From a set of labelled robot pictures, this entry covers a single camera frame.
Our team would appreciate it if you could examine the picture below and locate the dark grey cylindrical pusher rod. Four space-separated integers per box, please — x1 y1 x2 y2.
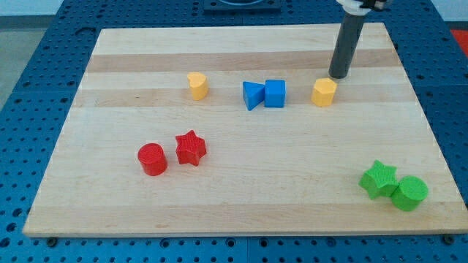
328 12 365 79

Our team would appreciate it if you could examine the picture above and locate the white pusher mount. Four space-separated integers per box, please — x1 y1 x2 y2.
336 0 392 15

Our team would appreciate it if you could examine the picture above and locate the yellow hexagon block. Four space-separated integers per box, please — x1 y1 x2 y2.
311 78 338 107

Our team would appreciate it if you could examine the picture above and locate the blue cube block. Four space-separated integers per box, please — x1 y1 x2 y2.
264 80 286 108

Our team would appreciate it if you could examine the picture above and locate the blue triangle block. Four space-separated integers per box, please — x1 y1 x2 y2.
242 81 265 111

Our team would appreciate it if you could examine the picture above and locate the green star block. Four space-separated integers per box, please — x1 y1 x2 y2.
358 160 399 199

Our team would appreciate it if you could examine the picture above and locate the yellow heart block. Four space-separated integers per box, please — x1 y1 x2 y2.
187 72 209 101

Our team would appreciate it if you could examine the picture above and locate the green cylinder block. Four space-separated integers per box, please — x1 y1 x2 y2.
391 175 429 212

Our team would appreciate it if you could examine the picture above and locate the wooden board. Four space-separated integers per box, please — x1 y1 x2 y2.
23 23 467 237

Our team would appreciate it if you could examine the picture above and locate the red star block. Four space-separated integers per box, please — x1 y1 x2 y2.
175 130 207 167

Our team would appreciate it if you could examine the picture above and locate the red cylinder block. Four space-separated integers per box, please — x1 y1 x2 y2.
137 143 167 176

